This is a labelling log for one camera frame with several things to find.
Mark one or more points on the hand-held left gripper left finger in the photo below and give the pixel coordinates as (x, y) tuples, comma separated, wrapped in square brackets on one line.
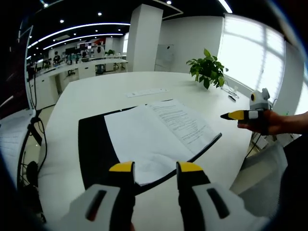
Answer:
[(106, 207)]

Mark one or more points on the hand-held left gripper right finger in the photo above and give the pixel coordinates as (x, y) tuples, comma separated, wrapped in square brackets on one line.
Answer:
[(204, 204)]

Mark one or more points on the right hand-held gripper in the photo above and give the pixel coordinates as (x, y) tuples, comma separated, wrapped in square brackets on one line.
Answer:
[(258, 102)]

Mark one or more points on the black folder with white pages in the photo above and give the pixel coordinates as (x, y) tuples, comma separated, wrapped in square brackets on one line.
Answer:
[(149, 134)]

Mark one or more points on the person's right forearm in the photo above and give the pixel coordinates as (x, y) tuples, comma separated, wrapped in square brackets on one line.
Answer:
[(298, 122)]

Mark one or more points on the small black pen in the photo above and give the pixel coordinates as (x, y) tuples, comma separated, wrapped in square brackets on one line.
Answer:
[(232, 98)]

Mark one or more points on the green potted plant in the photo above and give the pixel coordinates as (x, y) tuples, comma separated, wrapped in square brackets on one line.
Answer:
[(208, 69)]

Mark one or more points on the person's body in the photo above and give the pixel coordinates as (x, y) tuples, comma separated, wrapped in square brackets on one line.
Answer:
[(294, 173)]

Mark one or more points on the white freestanding board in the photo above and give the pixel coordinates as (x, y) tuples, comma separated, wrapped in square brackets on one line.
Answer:
[(164, 57)]

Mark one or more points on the white power strip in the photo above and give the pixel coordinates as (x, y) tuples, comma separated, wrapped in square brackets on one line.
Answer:
[(147, 92)]

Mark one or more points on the white mesh chair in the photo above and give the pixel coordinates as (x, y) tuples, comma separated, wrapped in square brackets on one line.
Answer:
[(12, 139)]

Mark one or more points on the long white office desk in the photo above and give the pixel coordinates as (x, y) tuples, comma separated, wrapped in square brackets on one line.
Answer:
[(79, 68)]

